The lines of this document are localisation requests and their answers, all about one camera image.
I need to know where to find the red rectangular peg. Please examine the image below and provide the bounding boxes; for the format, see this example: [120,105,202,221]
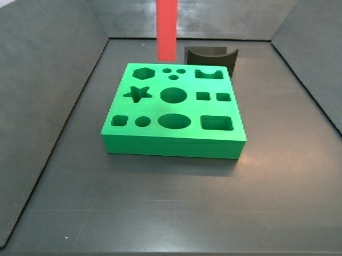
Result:
[156,0,178,61]

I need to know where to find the green foam shape-sorter block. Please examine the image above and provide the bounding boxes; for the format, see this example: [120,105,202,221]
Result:
[102,63,247,159]

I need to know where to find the dark grey curved block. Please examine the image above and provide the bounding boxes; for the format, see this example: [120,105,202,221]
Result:
[184,46,239,75]

